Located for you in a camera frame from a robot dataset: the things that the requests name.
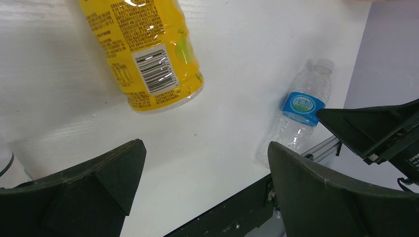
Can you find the blue label water bottle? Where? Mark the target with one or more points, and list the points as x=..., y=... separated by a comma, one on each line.
x=296, y=120

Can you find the aluminium table edge rail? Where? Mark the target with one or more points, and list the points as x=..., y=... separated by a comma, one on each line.
x=329, y=147

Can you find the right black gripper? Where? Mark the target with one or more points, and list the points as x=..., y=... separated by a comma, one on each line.
x=379, y=134

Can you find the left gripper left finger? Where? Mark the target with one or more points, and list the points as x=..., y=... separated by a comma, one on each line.
x=91, y=199

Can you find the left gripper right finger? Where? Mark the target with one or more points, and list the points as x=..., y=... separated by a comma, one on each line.
x=316, y=201

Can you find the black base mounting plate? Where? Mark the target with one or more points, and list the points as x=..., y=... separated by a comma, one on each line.
x=234, y=217

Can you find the yellow juice bottle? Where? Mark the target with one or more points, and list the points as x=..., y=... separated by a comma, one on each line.
x=148, y=50

